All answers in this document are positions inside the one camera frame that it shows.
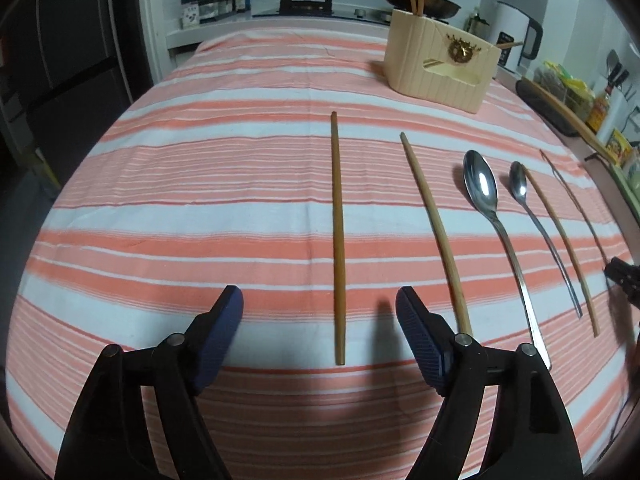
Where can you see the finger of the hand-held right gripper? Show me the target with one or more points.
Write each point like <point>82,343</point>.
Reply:
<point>625,277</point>

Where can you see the wooden cutting board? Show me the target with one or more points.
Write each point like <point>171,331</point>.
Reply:
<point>565,115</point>

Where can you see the spice jar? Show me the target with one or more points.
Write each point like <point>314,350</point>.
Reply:
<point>207,9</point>
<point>190,12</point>
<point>225,5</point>

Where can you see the white electric kettle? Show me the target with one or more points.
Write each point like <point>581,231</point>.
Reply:
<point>515,35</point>

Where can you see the cream plastic utensil holder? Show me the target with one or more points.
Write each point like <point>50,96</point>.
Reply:
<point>425,70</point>

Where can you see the large metal spoon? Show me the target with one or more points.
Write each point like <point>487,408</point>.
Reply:
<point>480,180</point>

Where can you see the dark grey refrigerator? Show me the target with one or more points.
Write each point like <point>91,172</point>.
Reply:
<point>65,60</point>

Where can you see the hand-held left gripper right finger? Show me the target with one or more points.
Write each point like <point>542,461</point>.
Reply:
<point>420,335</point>

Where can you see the orange white striped tablecloth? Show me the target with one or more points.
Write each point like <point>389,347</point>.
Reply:
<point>200,210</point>

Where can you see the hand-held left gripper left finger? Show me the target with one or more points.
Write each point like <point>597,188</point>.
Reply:
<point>220,330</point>

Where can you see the brown seasoning bottle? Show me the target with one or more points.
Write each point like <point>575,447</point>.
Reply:
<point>598,110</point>

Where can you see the yellow box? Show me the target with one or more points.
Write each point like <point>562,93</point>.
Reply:
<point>619,146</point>

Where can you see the black spatula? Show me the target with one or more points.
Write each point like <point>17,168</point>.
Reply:
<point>612,60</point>

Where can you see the yellow snack bags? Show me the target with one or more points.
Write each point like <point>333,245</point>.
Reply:
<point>565,85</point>

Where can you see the small metal spoon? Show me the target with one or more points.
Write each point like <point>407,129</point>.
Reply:
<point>520,182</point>

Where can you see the black wok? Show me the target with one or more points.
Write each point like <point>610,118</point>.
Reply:
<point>435,2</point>

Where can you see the black gas cooktop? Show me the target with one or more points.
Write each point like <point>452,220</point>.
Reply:
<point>310,9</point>

